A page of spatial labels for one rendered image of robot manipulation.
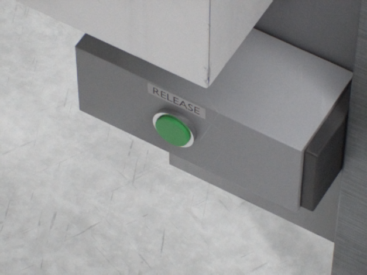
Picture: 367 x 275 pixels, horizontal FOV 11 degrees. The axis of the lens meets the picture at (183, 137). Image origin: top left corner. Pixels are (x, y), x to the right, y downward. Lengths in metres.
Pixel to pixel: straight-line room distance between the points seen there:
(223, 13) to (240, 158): 0.25
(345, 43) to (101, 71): 0.19
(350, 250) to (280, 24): 0.21
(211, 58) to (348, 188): 0.29
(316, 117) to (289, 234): 1.38
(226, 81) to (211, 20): 0.24
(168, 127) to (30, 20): 1.59
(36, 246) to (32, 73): 0.31
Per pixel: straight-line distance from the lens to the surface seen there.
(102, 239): 2.84
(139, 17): 1.28
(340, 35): 1.48
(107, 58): 1.51
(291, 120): 1.47
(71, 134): 2.95
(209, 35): 1.26
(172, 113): 1.50
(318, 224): 1.68
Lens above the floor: 2.35
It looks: 53 degrees down
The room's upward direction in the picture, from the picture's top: straight up
